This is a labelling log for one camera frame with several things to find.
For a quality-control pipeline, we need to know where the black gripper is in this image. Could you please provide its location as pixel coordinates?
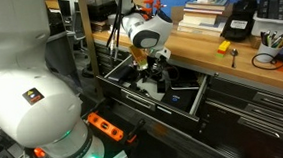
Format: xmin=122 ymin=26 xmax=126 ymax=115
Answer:
xmin=144 ymin=56 xmax=171 ymax=87

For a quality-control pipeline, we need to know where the black metal drawer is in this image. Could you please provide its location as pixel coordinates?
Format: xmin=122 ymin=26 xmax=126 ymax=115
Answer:
xmin=94 ymin=47 xmax=216 ymax=130

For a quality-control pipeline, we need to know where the light grey drawer liner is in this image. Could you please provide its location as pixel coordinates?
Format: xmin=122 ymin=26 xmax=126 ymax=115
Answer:
xmin=136 ymin=76 xmax=171 ymax=104

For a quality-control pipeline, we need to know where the black drawer cabinet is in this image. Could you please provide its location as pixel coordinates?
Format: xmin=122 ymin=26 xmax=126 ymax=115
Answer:
xmin=194 ymin=69 xmax=283 ymax=158
xmin=93 ymin=39 xmax=133 ymax=78

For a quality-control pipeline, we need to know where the black tablet with silver rim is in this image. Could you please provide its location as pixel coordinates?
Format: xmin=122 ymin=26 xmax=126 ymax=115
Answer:
xmin=167 ymin=64 xmax=203 ymax=92

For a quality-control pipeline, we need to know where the black box with blue logo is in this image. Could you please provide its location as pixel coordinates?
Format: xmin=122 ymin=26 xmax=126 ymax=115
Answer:
xmin=159 ymin=84 xmax=202 ymax=115

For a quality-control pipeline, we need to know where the black and orange clamp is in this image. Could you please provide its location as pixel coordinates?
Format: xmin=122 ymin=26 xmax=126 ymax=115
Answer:
xmin=124 ymin=118 xmax=148 ymax=144

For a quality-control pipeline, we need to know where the stack of books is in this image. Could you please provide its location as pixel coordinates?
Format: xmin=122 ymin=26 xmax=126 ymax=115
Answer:
xmin=177 ymin=17 xmax=228 ymax=40

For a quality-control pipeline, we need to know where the small cardboard box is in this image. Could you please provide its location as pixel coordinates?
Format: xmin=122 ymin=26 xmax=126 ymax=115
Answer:
xmin=169 ymin=5 xmax=187 ymax=25

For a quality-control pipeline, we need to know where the green toy block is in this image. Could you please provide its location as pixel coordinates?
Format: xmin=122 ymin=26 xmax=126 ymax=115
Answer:
xmin=216 ymin=51 xmax=228 ymax=59

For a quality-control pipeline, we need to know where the orange spirit level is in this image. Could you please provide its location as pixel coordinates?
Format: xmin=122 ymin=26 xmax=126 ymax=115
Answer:
xmin=86 ymin=109 xmax=125 ymax=145

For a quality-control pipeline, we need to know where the yellow toy block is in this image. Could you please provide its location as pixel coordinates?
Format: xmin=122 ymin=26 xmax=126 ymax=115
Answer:
xmin=218 ymin=40 xmax=233 ymax=53

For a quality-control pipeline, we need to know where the thick cream book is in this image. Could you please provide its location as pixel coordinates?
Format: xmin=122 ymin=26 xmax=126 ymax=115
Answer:
xmin=180 ymin=10 xmax=228 ymax=29

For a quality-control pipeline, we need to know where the stack of dark boards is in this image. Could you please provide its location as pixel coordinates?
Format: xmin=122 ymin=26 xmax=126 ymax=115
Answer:
xmin=89 ymin=19 xmax=110 ymax=33

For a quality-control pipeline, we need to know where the metal spoon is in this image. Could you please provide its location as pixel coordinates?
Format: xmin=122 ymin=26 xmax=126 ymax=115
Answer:
xmin=229 ymin=47 xmax=240 ymax=70

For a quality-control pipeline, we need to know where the thin dark book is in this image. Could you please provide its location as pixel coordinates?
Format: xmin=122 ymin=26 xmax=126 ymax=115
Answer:
xmin=184 ymin=0 xmax=231 ymax=10

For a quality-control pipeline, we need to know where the black office chair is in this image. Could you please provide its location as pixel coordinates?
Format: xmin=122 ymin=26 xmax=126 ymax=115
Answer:
xmin=71 ymin=11 xmax=89 ymax=60

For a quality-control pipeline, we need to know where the grey waste bin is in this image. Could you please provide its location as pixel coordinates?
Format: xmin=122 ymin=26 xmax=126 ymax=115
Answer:
xmin=43 ymin=29 xmax=79 ymax=79

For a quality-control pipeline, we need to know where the black device with display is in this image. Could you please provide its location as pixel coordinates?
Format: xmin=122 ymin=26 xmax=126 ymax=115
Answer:
xmin=217 ymin=0 xmax=261 ymax=44

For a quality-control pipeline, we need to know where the white pen cup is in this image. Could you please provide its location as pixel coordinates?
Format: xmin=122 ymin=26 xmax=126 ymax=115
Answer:
xmin=254 ymin=41 xmax=283 ymax=65

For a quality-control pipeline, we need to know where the black marker pen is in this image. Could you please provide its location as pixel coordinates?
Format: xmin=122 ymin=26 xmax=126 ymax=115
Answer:
xmin=259 ymin=30 xmax=267 ymax=47

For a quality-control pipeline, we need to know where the dark background monitor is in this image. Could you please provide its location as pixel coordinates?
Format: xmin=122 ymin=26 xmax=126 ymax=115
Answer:
xmin=58 ymin=0 xmax=72 ymax=19

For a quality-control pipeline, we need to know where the silver pen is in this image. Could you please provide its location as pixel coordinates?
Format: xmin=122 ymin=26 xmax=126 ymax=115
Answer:
xmin=269 ymin=29 xmax=279 ymax=45

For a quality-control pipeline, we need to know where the white plastic tray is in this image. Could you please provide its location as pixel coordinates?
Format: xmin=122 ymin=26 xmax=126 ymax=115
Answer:
xmin=249 ymin=10 xmax=283 ymax=45

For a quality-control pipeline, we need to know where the orange knob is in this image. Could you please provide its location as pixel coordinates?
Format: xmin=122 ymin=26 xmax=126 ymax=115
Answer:
xmin=34 ymin=146 xmax=47 ymax=158

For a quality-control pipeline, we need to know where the gold wrist camera bar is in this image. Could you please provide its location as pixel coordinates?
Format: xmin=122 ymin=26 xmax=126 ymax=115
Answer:
xmin=128 ymin=43 xmax=150 ymax=72

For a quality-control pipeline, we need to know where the orange T-handle hex key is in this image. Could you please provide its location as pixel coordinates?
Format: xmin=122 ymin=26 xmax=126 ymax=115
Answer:
xmin=144 ymin=0 xmax=157 ymax=7
xmin=155 ymin=0 xmax=167 ymax=9
xmin=140 ymin=6 xmax=152 ymax=14

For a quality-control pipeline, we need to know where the grey duct tape roll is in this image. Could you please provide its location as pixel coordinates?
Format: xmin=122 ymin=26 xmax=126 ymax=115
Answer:
xmin=107 ymin=13 xmax=121 ymax=26

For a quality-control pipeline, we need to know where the wooden post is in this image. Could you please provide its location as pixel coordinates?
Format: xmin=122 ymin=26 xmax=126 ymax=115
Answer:
xmin=77 ymin=0 xmax=106 ymax=102

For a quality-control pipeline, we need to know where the black cable loop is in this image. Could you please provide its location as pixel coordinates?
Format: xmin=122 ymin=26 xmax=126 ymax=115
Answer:
xmin=250 ymin=47 xmax=283 ymax=72

